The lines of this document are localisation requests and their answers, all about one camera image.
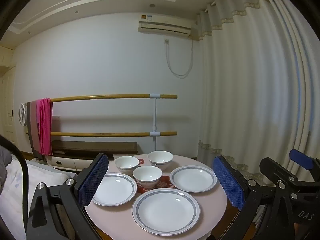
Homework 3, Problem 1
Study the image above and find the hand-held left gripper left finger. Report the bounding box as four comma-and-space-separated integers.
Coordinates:
25, 153, 109, 240

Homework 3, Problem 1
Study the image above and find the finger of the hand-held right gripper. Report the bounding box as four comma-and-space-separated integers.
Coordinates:
289, 149, 314, 172
259, 157, 305, 193

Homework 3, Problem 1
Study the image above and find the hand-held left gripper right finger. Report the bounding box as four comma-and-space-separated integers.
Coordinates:
212, 155, 299, 240

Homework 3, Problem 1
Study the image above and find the white plate with grey band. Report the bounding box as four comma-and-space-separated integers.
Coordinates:
170, 165, 218, 193
132, 188, 201, 235
92, 172, 138, 207

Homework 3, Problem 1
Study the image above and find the white bowl with grey band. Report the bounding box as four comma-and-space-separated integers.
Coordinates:
147, 151, 174, 172
132, 166, 163, 189
114, 156, 140, 176

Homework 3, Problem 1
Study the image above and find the white drawer cabinet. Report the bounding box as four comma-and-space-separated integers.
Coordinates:
46, 155, 118, 173

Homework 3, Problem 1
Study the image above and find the dark wooden bench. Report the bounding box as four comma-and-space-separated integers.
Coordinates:
51, 140, 138, 155

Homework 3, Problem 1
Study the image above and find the round pink printed table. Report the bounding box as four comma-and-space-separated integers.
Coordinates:
84, 154, 228, 240

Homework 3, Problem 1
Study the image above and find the pink towel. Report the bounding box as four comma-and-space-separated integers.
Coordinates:
36, 98, 53, 156

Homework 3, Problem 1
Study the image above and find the bed with pale sheet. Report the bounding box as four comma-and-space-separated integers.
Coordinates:
0, 152, 80, 240

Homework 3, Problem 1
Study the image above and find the brown grey towel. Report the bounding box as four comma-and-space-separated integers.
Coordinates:
26, 101, 47, 159

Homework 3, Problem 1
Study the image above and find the grey blanket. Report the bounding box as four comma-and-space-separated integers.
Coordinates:
0, 146, 12, 178

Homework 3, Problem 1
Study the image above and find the white barre stand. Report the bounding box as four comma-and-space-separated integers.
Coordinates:
149, 94, 162, 153

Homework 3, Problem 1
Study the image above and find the cream curtain with lace trim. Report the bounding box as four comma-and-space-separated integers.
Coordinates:
197, 0, 320, 185

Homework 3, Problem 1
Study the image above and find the white round fan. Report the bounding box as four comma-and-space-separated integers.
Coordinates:
18, 103, 28, 127

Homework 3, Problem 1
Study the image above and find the cream door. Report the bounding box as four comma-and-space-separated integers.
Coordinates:
0, 65, 17, 143

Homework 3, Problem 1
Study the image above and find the short wooden barre rail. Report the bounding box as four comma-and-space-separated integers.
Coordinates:
50, 131, 178, 138

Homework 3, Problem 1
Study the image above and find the black cable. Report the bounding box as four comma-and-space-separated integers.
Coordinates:
0, 135, 29, 230

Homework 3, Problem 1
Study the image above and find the long wooden barre rail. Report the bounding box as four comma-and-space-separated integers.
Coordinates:
49, 94, 178, 103

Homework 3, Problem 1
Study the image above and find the white air conditioner cable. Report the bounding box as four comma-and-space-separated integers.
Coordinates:
165, 38, 194, 78

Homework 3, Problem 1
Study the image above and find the cream wall cabinet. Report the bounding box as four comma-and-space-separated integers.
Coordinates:
0, 45, 14, 67

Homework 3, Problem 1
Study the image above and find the white wall air conditioner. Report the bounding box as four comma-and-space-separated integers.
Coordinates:
138, 14, 192, 38

